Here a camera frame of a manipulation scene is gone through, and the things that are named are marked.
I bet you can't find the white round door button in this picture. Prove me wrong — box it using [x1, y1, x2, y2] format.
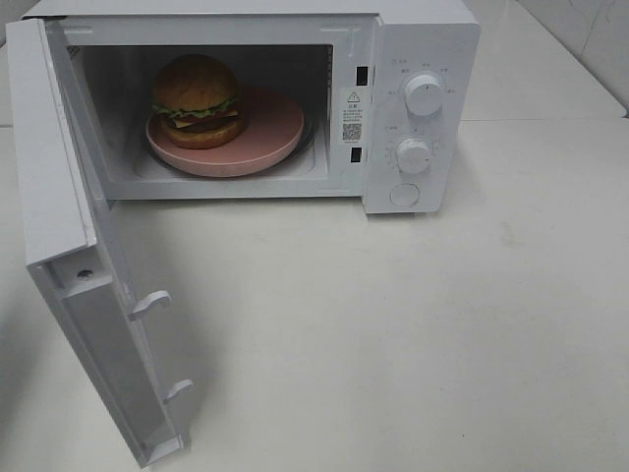
[389, 183, 421, 207]

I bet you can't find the pink round plate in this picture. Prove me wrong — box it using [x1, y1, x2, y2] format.
[145, 87, 305, 178]

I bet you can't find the burger with lettuce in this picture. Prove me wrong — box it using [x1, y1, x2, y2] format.
[151, 54, 248, 149]

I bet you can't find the white microwave door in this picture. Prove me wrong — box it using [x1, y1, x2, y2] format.
[6, 19, 190, 467]

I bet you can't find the glass microwave turntable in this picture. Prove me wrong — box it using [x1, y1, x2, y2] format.
[145, 118, 315, 178]

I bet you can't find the white lower microwave knob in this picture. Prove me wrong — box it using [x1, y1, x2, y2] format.
[396, 139, 431, 174]

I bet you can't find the white microwave knob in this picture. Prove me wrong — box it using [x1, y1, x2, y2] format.
[402, 71, 444, 117]
[396, 139, 431, 174]

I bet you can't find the white microwave oven body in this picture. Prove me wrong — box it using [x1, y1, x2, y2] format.
[18, 1, 481, 213]

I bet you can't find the white upper microwave knob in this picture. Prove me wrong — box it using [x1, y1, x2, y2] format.
[402, 71, 444, 117]

